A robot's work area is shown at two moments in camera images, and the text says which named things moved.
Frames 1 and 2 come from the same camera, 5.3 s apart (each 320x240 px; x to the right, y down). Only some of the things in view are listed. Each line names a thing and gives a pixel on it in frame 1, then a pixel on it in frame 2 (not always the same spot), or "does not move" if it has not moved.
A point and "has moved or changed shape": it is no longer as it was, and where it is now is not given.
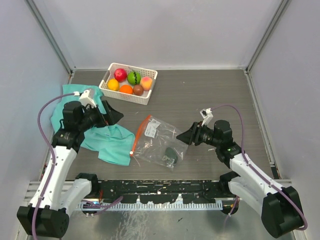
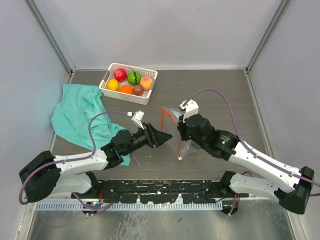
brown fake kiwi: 138,90 does not move
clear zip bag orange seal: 157,143 has moved or changed shape
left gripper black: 111,116 to 154,138
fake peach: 146,83 does not move
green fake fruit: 134,77 does not move
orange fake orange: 126,88 does not move
